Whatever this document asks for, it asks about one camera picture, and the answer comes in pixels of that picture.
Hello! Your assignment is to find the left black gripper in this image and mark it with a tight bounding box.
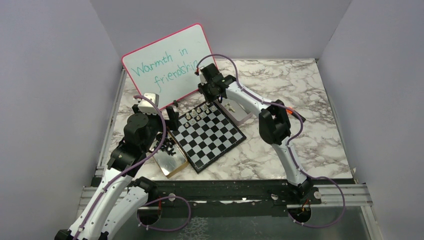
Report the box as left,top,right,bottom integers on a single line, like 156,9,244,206
133,103,179,153

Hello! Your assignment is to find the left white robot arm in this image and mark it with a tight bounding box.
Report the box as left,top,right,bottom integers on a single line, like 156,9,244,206
54,105,181,240

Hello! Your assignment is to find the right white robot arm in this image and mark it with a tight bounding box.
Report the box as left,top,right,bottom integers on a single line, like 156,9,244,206
195,63,316,204

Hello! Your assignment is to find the pile of white chess pieces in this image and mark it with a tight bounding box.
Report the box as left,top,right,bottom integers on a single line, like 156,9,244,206
225,102,236,113

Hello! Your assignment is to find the pile of black chess pieces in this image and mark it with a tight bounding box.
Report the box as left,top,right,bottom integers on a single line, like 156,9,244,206
154,133,176,156

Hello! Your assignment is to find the silver tin with white pieces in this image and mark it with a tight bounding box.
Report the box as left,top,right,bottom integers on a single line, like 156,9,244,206
221,98,253,126

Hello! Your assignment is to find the gold tin with black pieces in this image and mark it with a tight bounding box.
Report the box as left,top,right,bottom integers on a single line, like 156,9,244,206
152,131,189,179

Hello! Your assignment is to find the black white chessboard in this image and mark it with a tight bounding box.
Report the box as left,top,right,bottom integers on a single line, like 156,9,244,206
171,101,247,174

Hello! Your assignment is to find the pink framed whiteboard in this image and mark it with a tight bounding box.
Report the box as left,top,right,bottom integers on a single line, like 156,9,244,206
121,23,216,109

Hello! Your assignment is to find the black marker orange cap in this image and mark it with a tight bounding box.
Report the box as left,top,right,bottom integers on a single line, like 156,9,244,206
286,107,306,123

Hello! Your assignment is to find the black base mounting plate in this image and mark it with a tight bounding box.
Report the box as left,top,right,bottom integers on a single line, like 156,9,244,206
91,177,357,220

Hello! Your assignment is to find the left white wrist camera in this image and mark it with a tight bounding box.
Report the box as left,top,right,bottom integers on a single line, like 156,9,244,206
137,93,159,115

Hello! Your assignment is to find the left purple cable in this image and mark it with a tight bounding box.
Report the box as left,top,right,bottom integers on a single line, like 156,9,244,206
71,95,192,240

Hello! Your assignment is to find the aluminium rail frame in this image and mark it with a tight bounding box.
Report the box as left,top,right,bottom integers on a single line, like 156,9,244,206
78,67,385,240

